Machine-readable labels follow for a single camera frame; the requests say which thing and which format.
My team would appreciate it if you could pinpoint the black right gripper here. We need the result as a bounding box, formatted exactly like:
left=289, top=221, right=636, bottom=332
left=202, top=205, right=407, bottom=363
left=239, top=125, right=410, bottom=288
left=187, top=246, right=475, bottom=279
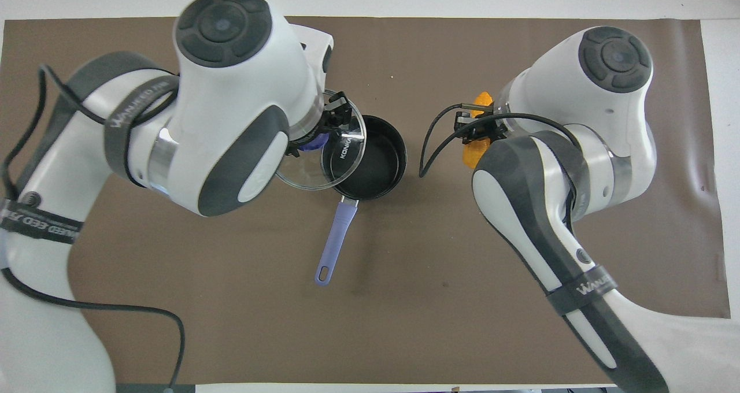
left=454, top=110, right=510, bottom=146

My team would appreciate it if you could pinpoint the yellow corn cob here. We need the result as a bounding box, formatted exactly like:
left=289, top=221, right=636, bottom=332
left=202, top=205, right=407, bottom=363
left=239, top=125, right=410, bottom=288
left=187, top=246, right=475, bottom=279
left=462, top=91, right=494, bottom=169

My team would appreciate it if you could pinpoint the glass lid purple knob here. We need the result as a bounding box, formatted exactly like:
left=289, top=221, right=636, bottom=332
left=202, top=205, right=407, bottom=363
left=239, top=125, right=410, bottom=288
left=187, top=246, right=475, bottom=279
left=275, top=90, right=367, bottom=191

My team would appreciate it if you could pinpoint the brown table mat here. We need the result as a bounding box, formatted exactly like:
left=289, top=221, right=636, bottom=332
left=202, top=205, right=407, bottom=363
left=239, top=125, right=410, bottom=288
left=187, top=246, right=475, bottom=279
left=0, top=16, right=730, bottom=385

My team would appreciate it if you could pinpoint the dark pot purple handle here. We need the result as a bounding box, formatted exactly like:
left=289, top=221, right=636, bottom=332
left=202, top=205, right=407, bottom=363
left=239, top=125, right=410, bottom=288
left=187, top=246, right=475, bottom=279
left=314, top=114, right=408, bottom=286

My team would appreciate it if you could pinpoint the grey strap on right forearm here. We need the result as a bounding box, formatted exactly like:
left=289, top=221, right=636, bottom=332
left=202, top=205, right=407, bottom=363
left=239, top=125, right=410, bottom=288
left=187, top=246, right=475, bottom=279
left=542, top=129, right=591, bottom=221

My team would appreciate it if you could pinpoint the grey strap on forearm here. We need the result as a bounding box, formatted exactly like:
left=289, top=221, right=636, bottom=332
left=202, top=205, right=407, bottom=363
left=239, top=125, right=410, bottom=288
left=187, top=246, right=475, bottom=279
left=542, top=129, right=591, bottom=221
left=103, top=74, right=181, bottom=181

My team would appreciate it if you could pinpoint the grey strap on left forearm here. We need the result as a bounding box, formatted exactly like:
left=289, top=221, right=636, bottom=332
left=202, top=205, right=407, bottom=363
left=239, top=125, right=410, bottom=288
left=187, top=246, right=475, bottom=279
left=103, top=74, right=181, bottom=181

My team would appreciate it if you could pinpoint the grey strap on right upper arm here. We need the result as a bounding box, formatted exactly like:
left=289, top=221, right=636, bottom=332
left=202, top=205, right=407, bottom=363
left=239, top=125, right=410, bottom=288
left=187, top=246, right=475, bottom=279
left=546, top=265, right=620, bottom=317

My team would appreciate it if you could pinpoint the grey strap on arm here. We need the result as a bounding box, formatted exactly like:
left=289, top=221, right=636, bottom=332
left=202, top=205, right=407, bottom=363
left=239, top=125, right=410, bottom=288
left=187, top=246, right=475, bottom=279
left=0, top=198, right=85, bottom=244
left=546, top=265, right=620, bottom=317

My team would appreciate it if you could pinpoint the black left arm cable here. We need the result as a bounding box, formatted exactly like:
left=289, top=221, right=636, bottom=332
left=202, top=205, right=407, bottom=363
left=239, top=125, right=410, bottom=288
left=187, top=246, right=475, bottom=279
left=0, top=64, right=186, bottom=393

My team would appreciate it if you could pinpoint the grey strap on left upper arm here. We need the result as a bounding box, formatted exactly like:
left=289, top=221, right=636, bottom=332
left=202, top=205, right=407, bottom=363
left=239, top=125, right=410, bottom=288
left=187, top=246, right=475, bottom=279
left=0, top=198, right=85, bottom=244

